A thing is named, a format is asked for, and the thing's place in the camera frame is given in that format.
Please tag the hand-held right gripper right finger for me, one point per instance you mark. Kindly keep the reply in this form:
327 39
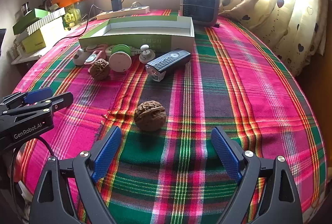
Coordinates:
227 153

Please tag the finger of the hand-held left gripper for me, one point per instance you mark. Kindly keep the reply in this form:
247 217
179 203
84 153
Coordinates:
59 100
39 95

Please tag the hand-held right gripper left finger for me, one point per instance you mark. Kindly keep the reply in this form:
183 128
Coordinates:
107 153

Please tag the white dome-shaped toy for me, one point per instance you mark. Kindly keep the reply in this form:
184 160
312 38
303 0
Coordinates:
79 57

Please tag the brown walnut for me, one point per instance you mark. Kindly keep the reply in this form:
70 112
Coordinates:
150 116
99 69

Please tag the green and white spool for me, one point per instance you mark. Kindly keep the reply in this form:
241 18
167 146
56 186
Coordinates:
119 63

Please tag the small white round figure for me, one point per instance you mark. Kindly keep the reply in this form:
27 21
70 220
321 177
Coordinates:
147 55

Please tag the black bike light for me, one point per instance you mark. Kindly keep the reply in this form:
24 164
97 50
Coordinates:
168 60

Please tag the green and white cardboard box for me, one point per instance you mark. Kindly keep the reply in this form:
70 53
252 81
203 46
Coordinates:
145 29

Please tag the white ledge board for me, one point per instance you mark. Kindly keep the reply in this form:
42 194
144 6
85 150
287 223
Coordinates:
26 59

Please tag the yellow box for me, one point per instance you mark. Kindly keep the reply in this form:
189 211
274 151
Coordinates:
39 41

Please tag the green box lid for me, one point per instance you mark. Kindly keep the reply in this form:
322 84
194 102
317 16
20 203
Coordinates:
28 21

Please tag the yellow-green plastic container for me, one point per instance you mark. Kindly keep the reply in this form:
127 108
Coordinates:
71 16

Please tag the beige power strip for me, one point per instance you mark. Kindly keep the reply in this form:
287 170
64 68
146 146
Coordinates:
122 13

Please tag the black charger adapter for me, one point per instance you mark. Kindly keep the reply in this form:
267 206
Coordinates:
116 3

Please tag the beige plug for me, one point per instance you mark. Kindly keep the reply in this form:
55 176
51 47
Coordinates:
136 5

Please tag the grey space heater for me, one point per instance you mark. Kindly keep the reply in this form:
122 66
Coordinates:
199 3

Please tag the cream heart-print curtain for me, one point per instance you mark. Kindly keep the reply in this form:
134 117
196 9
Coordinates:
280 5

